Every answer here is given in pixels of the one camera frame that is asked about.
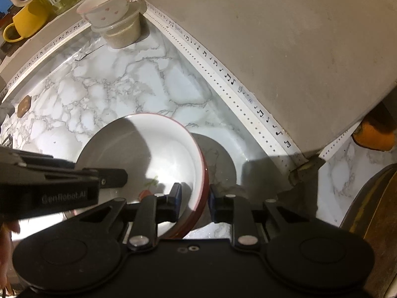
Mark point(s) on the white tulip bowl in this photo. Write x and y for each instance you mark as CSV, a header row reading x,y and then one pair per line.
x,y
135,143

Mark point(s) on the orange fruit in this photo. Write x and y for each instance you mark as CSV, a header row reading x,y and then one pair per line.
x,y
376,130

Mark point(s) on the yellow mug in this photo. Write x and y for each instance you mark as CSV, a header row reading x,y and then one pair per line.
x,y
30,19

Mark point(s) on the red rimmed bowl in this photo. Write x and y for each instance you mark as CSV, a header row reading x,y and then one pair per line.
x,y
193,177

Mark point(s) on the wooden cutting board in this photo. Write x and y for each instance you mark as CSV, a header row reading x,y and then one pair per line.
x,y
372,216

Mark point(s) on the person left hand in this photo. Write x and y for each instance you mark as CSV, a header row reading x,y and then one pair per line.
x,y
6,248

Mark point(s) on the music note edge tape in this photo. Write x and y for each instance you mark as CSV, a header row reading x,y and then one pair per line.
x,y
256,119

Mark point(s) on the plastic container with grains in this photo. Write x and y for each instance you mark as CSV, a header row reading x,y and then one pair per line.
x,y
125,31

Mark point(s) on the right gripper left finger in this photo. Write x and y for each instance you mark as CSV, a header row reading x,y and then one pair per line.
x,y
146,215

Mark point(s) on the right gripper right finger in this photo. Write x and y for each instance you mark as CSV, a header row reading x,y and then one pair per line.
x,y
236,212

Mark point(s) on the white heart bowl on container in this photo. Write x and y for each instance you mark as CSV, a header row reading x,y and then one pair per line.
x,y
102,13

